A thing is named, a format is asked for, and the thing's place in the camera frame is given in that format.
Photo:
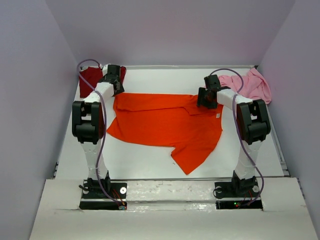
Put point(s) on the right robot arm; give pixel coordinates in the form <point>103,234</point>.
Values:
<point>252,126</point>

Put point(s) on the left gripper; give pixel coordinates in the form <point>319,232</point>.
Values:
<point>121,89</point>

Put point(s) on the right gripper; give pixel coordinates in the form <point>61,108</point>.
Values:
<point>201,100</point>

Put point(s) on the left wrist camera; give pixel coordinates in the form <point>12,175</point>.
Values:
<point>104,69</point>

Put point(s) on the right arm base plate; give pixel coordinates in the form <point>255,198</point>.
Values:
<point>228,199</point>

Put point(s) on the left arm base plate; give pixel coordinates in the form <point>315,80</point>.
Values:
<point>93,198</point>

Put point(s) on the dark red folded t-shirt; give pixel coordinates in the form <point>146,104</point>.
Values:
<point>93,74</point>

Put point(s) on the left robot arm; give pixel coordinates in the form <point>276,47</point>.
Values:
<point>89,127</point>

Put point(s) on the pink t-shirt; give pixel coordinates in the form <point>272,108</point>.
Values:
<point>254,85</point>

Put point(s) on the orange t-shirt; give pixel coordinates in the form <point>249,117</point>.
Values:
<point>168,120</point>

